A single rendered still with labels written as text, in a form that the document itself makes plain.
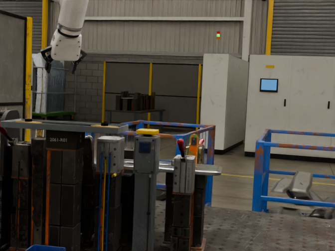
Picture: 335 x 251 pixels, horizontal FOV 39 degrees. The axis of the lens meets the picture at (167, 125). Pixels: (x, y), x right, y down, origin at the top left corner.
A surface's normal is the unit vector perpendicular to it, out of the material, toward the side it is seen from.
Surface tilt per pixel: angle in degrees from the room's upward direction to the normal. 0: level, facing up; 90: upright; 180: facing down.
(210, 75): 90
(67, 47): 122
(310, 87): 90
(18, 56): 90
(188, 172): 90
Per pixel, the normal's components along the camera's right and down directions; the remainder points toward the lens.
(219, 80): -0.33, 0.06
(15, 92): 0.97, 0.08
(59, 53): 0.39, 0.60
